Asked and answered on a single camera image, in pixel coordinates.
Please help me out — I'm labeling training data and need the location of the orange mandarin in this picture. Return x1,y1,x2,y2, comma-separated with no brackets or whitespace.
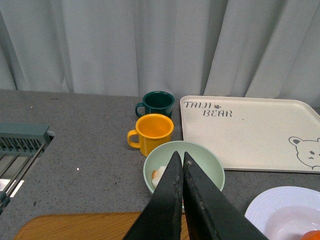
300,230,320,240

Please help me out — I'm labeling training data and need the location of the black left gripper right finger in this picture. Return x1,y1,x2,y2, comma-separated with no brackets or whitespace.
183,152,267,240

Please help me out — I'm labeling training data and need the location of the cream bear serving tray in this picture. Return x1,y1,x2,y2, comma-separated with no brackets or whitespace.
180,95,320,173

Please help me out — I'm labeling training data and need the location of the yellow enamel mug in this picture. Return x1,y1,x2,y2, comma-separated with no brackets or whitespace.
127,113,174,157

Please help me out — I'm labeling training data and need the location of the fake fried egg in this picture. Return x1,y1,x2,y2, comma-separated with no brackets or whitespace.
151,165,167,188

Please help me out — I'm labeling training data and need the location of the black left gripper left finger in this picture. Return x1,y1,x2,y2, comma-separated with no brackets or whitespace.
123,151,184,240

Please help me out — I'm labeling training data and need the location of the dark green enamel mug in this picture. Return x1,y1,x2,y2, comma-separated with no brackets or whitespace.
135,91,175,118

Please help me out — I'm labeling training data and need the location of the pale green bowl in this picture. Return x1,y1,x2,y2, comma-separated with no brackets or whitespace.
143,140,225,194

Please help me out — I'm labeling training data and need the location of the green sink drying rack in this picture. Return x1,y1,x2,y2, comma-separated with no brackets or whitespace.
0,122,54,213

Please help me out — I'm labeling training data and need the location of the grey-white curtain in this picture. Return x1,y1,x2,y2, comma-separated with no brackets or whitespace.
0,0,320,107

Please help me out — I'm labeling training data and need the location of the wooden cutting board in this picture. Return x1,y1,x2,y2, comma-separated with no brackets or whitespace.
14,211,189,240

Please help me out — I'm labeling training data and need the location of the white ribbed plate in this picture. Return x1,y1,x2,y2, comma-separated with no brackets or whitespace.
245,186,320,240

